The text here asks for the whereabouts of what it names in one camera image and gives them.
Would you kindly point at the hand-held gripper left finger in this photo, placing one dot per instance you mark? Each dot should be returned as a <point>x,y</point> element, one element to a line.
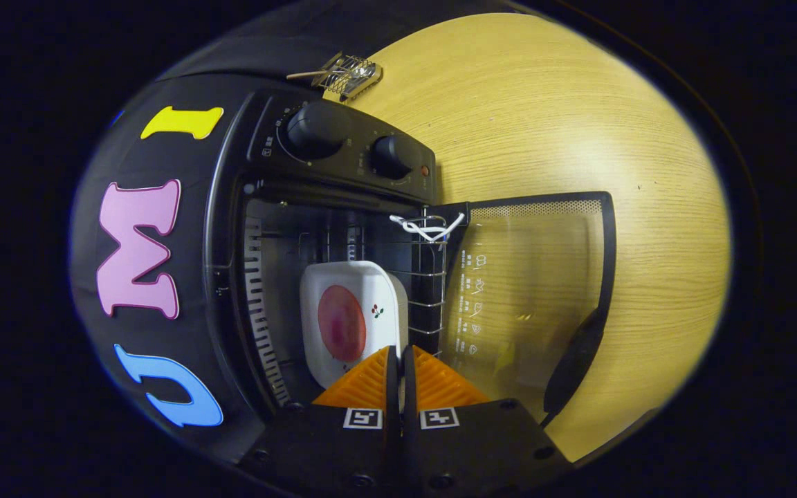
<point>329,443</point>

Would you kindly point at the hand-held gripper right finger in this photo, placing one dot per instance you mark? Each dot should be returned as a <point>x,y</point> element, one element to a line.
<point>474,443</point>

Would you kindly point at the pink round food slice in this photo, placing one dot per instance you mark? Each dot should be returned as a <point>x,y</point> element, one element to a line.
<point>342,324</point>

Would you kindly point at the white square plate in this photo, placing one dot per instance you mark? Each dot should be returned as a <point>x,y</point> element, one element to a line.
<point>388,290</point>

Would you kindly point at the black toaster oven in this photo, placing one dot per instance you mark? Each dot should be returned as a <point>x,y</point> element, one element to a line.
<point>343,149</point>

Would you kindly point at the black backdrop cloth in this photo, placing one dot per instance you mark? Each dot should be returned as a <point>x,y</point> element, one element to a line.
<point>90,207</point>

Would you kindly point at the wooden stick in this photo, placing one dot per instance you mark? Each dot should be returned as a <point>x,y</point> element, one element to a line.
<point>301,73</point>

